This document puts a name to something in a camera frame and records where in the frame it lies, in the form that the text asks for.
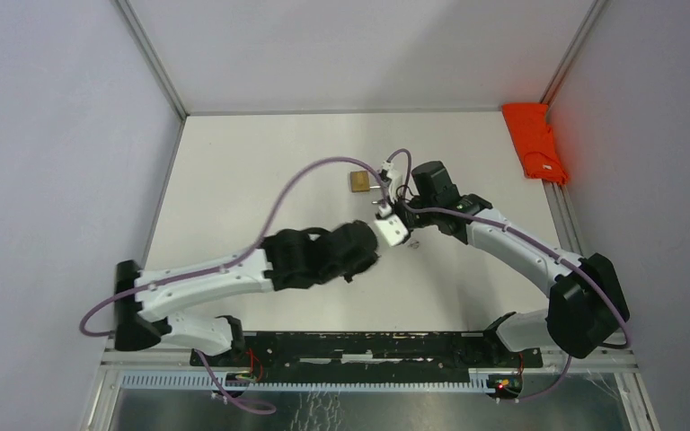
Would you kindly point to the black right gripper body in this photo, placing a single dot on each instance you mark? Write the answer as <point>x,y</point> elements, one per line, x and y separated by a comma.
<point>413,220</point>

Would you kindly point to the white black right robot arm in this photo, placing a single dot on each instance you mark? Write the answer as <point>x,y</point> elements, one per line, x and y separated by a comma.
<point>586,304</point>

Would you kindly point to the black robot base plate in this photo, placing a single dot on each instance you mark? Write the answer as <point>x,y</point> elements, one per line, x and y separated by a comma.
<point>372,357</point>

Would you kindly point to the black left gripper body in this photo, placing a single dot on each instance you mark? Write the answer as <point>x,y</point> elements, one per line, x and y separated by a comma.
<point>349,273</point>

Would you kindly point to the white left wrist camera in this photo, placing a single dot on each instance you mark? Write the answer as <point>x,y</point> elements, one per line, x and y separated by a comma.
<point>389,228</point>

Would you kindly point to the aluminium corner frame rail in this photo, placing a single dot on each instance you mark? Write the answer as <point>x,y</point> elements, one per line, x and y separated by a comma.
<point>570,56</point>

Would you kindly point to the left aluminium frame rail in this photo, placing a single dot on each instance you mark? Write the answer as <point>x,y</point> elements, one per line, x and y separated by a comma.
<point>151,57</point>

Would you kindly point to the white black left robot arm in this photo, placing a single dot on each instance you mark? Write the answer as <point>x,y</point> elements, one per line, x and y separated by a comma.
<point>153,307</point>

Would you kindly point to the orange folded cloth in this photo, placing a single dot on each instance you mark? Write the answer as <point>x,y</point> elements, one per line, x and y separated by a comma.
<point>533,139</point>

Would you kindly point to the large brass padlock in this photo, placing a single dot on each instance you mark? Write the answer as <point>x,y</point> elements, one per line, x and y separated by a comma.
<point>361,182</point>

